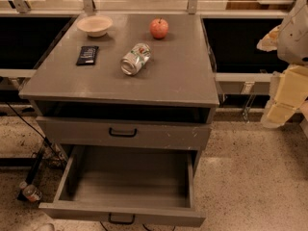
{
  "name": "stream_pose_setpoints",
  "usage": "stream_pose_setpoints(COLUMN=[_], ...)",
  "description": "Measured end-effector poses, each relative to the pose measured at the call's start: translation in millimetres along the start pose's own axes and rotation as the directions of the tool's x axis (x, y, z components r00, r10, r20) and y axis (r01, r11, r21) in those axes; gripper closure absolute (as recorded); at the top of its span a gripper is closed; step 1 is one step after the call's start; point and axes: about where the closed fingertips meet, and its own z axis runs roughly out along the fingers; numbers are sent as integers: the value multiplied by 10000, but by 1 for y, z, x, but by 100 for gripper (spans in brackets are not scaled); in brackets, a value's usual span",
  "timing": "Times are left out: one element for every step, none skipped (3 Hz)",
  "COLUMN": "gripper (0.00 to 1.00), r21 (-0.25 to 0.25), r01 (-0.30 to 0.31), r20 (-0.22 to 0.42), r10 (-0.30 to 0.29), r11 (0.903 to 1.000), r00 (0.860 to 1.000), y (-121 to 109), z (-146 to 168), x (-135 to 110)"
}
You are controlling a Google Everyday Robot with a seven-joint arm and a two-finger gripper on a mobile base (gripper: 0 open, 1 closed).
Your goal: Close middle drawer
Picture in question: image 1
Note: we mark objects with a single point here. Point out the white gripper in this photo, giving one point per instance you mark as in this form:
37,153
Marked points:
295,40

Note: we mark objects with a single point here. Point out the grey drawer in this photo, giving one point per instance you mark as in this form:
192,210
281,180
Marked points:
123,185
128,133

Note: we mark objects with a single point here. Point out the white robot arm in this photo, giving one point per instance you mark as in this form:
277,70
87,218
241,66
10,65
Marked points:
290,40

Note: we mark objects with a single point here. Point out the grey drawer cabinet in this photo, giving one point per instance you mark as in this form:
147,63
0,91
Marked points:
175,85

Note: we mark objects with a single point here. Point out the grey top drawer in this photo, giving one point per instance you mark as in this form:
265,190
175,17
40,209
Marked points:
128,133

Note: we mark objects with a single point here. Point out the red apple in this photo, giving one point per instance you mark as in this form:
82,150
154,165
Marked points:
158,28

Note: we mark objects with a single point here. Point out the silver soda can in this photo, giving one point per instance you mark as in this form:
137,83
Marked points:
135,59

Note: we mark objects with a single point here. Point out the black snack bar packet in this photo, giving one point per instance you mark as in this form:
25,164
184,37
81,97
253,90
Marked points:
87,55

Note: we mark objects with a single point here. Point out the beige paper bowl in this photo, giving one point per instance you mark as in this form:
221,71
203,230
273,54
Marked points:
95,26

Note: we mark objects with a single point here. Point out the black power strip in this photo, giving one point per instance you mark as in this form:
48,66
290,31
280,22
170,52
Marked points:
32,173

